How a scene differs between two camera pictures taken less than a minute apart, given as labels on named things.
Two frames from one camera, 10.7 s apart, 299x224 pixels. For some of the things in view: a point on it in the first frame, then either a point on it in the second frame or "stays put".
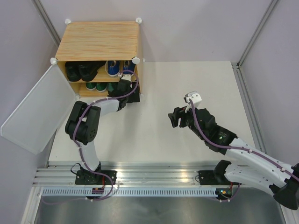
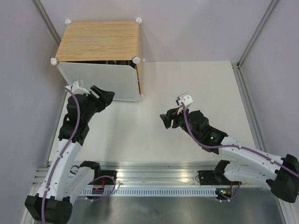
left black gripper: [135, 97] -> [105, 97]
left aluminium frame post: [53, 32] stays put
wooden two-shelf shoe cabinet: [92, 55] stays put
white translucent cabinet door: [34, 123] -> [120, 79]
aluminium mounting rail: [129, 173] stays put
